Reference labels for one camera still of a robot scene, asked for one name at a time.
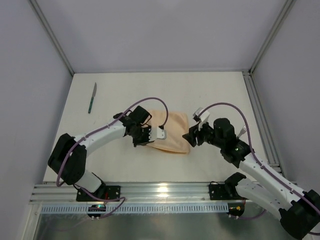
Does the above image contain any orange cloth napkin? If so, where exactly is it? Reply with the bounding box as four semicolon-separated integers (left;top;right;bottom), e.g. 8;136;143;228
147;111;190;155

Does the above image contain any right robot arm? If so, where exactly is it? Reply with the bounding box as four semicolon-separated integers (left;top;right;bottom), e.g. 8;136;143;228
182;118;320;240

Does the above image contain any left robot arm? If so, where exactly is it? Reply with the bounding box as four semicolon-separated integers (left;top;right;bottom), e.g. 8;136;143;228
47;106;152;201

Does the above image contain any right small connector board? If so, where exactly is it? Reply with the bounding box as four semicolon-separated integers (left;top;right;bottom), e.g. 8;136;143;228
227;204;245;218

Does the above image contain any left small controller board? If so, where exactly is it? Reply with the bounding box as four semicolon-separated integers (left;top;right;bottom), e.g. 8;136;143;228
86;204;106;219

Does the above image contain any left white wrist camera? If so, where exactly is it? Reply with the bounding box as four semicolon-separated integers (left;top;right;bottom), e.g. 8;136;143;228
149;126;167;142

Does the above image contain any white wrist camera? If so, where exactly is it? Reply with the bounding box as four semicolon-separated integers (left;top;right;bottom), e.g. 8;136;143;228
149;126;167;142
192;107;210;131

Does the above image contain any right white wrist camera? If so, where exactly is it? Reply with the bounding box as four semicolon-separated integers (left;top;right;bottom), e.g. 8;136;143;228
192;107;210;131

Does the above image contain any fork with green handle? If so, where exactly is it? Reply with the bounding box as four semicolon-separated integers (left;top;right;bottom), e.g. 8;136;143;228
237;125;248;139

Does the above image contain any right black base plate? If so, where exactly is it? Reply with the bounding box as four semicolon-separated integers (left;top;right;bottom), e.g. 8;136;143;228
208;181;242;201

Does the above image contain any right side aluminium rail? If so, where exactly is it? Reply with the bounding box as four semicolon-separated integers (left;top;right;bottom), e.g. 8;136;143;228
242;71;285;177

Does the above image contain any aluminium rail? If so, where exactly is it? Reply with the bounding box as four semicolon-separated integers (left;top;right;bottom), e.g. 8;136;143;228
29;182;210;204
242;71;285;177

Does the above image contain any knife with green handle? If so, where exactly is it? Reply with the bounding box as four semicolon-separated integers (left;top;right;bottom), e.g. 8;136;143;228
88;82;97;114

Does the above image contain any slotted grey cable duct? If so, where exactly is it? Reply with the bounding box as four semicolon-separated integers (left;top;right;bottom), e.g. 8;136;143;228
40;202;228;214

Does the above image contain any aluminium front rail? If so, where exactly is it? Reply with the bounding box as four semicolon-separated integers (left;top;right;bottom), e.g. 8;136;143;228
29;182;210;204

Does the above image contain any left aluminium frame post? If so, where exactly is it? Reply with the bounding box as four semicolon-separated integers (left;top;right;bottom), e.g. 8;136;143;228
27;0;75;77

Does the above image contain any aluminium frame post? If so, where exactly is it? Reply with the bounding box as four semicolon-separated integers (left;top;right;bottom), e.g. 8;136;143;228
248;0;297;75
27;0;75;77

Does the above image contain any right aluminium frame post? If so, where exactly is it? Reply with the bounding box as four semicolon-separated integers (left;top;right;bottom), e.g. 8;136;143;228
248;0;297;75

